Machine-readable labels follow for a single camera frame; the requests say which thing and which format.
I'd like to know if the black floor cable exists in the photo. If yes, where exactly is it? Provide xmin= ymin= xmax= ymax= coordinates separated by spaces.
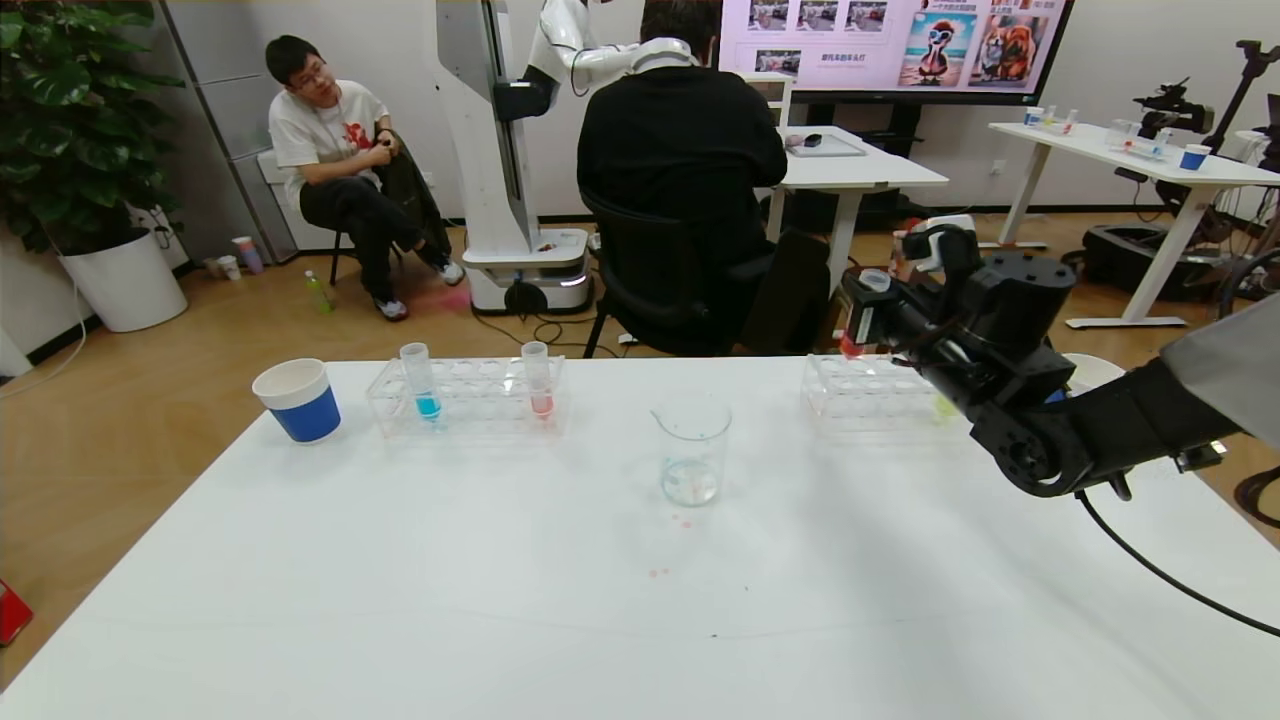
xmin=470 ymin=308 xmax=626 ymax=358

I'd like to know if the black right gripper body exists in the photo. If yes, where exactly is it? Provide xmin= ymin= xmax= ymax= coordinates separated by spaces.
xmin=844 ymin=271 xmax=942 ymax=346

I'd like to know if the white low cabinet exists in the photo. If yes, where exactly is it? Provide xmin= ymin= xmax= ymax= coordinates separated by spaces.
xmin=258 ymin=150 xmax=341 ymax=251

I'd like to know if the grey tall cabinet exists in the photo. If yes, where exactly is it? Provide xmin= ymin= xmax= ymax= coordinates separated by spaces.
xmin=160 ymin=0 xmax=301 ymax=263

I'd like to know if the black tripod stand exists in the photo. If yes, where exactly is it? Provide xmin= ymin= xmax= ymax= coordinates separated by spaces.
xmin=1200 ymin=38 xmax=1280 ymax=151

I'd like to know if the large display screen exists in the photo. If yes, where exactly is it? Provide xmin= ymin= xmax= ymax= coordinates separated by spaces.
xmin=713 ymin=0 xmax=1076 ymax=109

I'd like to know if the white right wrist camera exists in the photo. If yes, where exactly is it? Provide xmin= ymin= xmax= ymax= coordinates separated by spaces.
xmin=900 ymin=215 xmax=981 ymax=291

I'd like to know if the red pigment test tube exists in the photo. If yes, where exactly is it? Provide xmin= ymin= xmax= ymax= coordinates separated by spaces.
xmin=838 ymin=267 xmax=893 ymax=361

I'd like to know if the red flat object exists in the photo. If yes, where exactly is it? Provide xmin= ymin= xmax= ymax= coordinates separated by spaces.
xmin=0 ymin=580 xmax=34 ymax=647

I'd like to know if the small clear tube rack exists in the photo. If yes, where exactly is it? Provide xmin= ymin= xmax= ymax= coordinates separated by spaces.
xmin=1105 ymin=118 xmax=1173 ymax=161

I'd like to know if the long white desk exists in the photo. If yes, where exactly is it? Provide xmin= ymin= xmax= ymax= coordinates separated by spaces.
xmin=955 ymin=120 xmax=1280 ymax=331

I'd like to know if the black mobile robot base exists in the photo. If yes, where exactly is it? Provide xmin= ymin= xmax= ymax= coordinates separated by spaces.
xmin=1080 ymin=222 xmax=1241 ymax=304

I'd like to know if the grey tablet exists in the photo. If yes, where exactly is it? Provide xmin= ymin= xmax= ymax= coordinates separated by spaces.
xmin=785 ymin=133 xmax=868 ymax=159

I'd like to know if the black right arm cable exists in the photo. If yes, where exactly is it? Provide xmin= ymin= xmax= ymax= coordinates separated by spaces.
xmin=1075 ymin=485 xmax=1280 ymax=638

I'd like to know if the blue white paper cup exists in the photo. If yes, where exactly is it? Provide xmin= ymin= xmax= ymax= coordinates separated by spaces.
xmin=251 ymin=358 xmax=343 ymax=444
xmin=1045 ymin=352 xmax=1128 ymax=404

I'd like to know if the pink pigment test tube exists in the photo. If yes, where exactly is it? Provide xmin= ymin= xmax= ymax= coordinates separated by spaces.
xmin=520 ymin=341 xmax=556 ymax=421

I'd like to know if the blue pigment test tube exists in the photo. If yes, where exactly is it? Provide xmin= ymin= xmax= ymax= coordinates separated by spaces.
xmin=399 ymin=342 xmax=443 ymax=423

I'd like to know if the black swivel chair base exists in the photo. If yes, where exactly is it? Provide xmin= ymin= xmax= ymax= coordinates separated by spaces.
xmin=860 ymin=190 xmax=957 ymax=248

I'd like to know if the white humanoid robot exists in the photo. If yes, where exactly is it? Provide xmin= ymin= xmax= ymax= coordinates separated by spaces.
xmin=435 ymin=0 xmax=641 ymax=319

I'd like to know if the white planter pot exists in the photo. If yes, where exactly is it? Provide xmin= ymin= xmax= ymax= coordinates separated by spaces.
xmin=58 ymin=228 xmax=190 ymax=334

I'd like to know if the small white desk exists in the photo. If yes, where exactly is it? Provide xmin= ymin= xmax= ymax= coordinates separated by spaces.
xmin=765 ymin=125 xmax=949 ymax=296

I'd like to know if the white desktop shelf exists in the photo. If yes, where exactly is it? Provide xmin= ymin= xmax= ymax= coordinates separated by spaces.
xmin=745 ymin=72 xmax=794 ymax=131

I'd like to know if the glass beaker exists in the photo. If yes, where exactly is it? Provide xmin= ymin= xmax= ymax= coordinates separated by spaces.
xmin=650 ymin=393 xmax=733 ymax=508

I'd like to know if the white neck band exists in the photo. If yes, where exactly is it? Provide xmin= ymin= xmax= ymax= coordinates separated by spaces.
xmin=630 ymin=38 xmax=698 ymax=74

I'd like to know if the man in black sweater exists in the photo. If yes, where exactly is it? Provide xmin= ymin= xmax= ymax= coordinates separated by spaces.
xmin=577 ymin=0 xmax=801 ymax=341

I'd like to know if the black office chair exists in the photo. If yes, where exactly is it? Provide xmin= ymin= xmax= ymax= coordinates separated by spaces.
xmin=580 ymin=190 xmax=761 ymax=359

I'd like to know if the man in white shirt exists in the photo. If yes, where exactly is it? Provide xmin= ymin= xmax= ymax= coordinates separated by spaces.
xmin=264 ymin=35 xmax=467 ymax=322

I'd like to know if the clear acrylic tube rack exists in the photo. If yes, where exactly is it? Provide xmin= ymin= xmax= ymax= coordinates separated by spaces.
xmin=800 ymin=352 xmax=961 ymax=433
xmin=366 ymin=355 xmax=568 ymax=439

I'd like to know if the green potted plant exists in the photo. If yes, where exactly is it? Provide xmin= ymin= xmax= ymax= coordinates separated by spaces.
xmin=0 ymin=0 xmax=188 ymax=258

